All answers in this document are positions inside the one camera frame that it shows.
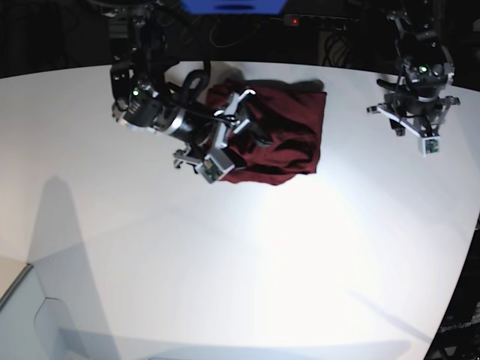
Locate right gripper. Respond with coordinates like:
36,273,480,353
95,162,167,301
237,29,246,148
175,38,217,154
173,88,273,174

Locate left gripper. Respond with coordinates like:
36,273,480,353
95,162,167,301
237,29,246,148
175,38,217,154
367,93,461,139

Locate maroon t-shirt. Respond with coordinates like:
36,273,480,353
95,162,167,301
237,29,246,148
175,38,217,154
205,78,327,185

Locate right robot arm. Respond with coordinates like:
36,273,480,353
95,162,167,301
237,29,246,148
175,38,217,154
94,1,273,183

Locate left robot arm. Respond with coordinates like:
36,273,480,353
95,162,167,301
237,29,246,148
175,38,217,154
367,3,461,155

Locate black power strip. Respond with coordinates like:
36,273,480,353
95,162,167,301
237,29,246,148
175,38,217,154
283,13,359,31

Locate blue box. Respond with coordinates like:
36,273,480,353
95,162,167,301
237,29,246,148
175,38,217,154
181,0,287,15

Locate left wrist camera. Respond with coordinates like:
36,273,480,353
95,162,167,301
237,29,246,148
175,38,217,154
418,136,440,157

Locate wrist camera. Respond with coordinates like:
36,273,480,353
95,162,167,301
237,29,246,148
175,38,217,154
418,136,440,157
196,148,235,184

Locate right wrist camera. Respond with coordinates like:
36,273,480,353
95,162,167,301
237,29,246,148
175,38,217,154
196,148,235,184

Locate black cables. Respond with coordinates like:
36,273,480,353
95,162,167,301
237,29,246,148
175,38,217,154
179,14,263,49

